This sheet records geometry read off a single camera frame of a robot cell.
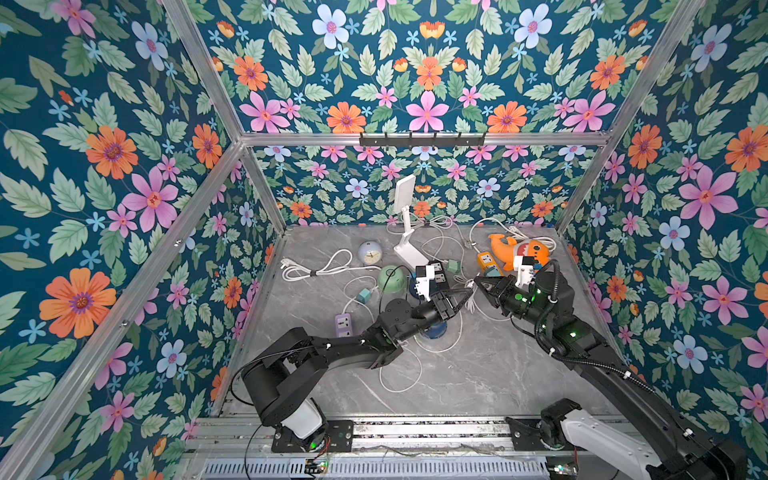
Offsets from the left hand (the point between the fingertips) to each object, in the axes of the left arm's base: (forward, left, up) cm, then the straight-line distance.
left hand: (474, 294), depth 67 cm
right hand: (+6, -3, 0) cm, 6 cm away
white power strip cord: (+45, -30, -27) cm, 60 cm away
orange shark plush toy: (+32, -24, -24) cm, 47 cm away
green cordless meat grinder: (+16, +18, -17) cm, 29 cm away
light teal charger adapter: (+17, +28, -25) cm, 42 cm away
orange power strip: (+29, -16, -26) cm, 42 cm away
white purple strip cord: (+31, +54, -27) cm, 68 cm away
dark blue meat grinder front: (+1, +7, -21) cm, 22 cm away
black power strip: (+23, +2, -25) cm, 34 cm away
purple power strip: (+8, +35, -26) cm, 44 cm away
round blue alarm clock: (+32, +26, -20) cm, 46 cm away
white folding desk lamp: (+35, +13, 0) cm, 37 cm away
